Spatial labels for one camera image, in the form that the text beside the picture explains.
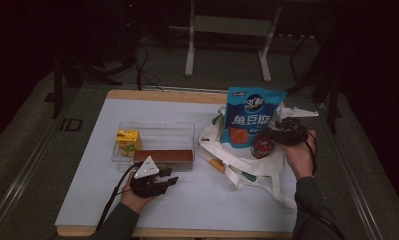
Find person's left hand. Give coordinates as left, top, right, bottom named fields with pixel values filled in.
left=120, top=171, right=162, bottom=215

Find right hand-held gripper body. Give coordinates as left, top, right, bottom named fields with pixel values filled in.
left=272, top=106, right=320, bottom=146

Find white metal stand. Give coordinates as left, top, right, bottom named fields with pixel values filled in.
left=185, top=0, right=283, bottom=83

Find black floor bracket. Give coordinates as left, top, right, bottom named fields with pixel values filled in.
left=59, top=117, right=84, bottom=132

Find yellow drink carton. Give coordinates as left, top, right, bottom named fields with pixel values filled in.
left=115, top=129, right=143, bottom=159

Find blue snack bag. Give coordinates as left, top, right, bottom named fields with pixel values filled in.
left=220, top=87, right=289, bottom=149

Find white tote bag colour patches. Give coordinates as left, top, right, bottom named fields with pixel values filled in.
left=197, top=105, right=299, bottom=210

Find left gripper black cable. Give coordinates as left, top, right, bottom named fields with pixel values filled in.
left=96, top=161, right=145, bottom=232

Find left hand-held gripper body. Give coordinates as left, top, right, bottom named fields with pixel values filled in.
left=130, top=155, right=170, bottom=199

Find black tripod stand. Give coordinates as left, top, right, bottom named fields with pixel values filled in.
left=51, top=56, right=123, bottom=119
left=286, top=33, right=343, bottom=134

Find white table mat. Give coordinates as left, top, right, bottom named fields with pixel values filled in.
left=55, top=98, right=301, bottom=234

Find brown carton box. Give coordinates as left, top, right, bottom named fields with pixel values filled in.
left=133, top=149, right=195, bottom=172

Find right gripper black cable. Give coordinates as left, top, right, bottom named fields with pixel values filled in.
left=286, top=118, right=346, bottom=240

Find clear plastic box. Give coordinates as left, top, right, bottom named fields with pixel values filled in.
left=111, top=120, right=197, bottom=173

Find red round jar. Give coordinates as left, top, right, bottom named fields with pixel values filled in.
left=250, top=133, right=277, bottom=160

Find person's right hand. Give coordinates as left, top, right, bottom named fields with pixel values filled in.
left=281, top=129, right=319, bottom=181

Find black floor cables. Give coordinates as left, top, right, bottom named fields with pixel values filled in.
left=133, top=43, right=165, bottom=92

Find metal floor rail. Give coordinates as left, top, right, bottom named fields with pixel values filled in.
left=0, top=118, right=62, bottom=233
left=320, top=103, right=386, bottom=240

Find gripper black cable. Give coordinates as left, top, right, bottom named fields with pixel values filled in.
left=96, top=161, right=145, bottom=232
left=286, top=118, right=346, bottom=240

